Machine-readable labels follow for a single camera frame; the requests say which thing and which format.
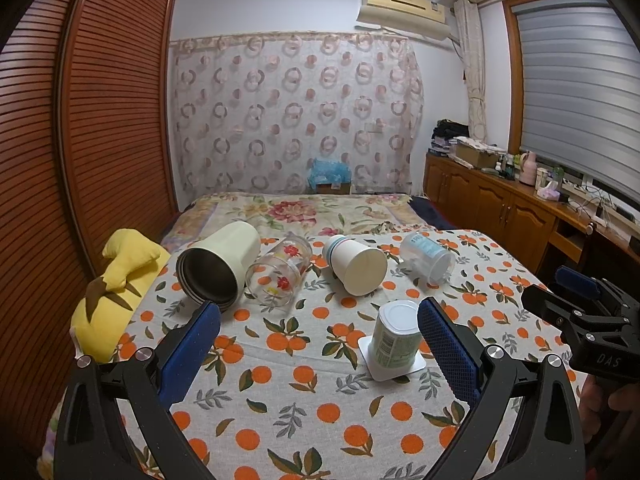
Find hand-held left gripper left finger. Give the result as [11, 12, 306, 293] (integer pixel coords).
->
[54, 301, 221, 480]

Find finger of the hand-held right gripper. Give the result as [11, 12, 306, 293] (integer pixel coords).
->
[521, 284, 583, 333]
[554, 266, 610, 307]

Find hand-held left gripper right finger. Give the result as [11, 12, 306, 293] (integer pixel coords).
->
[417, 297, 586, 480]

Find green yogurt cup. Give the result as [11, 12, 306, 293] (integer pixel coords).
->
[357, 300, 429, 381]

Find cream steel tumbler cup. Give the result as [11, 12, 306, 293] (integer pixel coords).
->
[176, 221, 261, 309]

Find clear plastic cup blue label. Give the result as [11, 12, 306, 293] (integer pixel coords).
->
[400, 231, 457, 285]

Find floral print glass cup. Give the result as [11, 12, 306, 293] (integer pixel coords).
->
[244, 232, 314, 306]

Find white striped paper cup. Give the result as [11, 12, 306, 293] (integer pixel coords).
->
[322, 234, 389, 297]

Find person's right hand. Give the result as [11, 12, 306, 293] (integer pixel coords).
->
[580, 374, 640, 467]

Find white power strip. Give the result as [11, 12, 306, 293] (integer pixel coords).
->
[559, 179, 632, 221]

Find yellow plush toy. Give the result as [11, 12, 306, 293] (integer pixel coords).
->
[70, 229, 171, 364]

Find brown wooden cabinet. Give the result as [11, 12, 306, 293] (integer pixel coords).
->
[423, 152, 640, 281]

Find pink thermos jug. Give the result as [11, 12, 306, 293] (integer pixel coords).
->
[519, 152, 538, 186]

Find orange fruit print blanket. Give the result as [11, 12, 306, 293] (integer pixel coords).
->
[114, 229, 568, 480]

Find dark blue cloth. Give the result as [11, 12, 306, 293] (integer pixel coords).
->
[409, 197, 452, 232]

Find cardboard box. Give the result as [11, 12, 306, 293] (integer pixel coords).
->
[453, 140, 502, 170]

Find floral bed sheet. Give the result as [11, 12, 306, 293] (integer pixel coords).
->
[161, 192, 437, 261]

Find stack of folded clothes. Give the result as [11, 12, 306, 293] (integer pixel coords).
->
[429, 119, 469, 157]

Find grey window blind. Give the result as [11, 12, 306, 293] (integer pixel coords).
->
[515, 0, 640, 188]

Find blue plastic bag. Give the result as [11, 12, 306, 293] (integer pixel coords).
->
[307, 157, 353, 187]

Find beige patterned window curtain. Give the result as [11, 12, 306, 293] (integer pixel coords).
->
[453, 0, 489, 144]

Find brown slatted wooden wardrobe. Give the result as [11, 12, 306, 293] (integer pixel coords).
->
[0, 0, 179, 461]

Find ring pattern sheer curtain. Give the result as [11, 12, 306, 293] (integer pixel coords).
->
[169, 31, 426, 197]

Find cream wall air conditioner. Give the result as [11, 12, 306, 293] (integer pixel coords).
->
[355, 0, 449, 41]

